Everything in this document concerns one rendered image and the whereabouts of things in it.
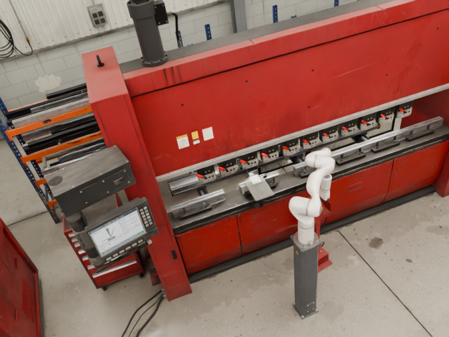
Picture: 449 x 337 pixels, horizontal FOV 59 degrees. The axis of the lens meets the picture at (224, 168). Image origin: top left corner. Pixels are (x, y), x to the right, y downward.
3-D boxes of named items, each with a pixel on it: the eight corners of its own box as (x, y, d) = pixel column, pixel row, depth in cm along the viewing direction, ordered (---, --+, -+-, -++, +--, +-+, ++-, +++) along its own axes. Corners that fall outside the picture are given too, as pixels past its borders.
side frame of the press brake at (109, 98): (168, 301, 395) (89, 102, 248) (152, 241, 459) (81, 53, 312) (192, 293, 400) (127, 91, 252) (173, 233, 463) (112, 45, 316)
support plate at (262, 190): (255, 201, 348) (255, 200, 347) (244, 183, 367) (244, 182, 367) (274, 194, 351) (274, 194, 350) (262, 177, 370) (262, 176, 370)
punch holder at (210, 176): (200, 184, 346) (197, 170, 335) (197, 178, 352) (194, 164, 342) (216, 178, 349) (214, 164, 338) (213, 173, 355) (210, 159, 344)
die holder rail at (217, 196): (174, 217, 361) (172, 210, 355) (172, 213, 366) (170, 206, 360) (225, 200, 370) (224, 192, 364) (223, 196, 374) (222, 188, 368)
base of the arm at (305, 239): (323, 243, 303) (324, 227, 291) (301, 253, 299) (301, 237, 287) (309, 226, 317) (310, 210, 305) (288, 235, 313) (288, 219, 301)
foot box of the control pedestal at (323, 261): (317, 273, 399) (317, 265, 391) (301, 256, 416) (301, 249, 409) (333, 263, 405) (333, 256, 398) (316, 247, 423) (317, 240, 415)
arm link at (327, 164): (297, 216, 289) (319, 221, 283) (296, 208, 279) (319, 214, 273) (316, 159, 310) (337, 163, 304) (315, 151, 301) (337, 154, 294)
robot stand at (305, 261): (319, 311, 368) (322, 243, 304) (302, 319, 364) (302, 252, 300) (308, 296, 381) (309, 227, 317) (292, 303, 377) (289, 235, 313)
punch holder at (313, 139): (303, 150, 364) (303, 136, 353) (299, 145, 370) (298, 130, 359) (318, 145, 366) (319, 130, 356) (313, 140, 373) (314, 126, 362)
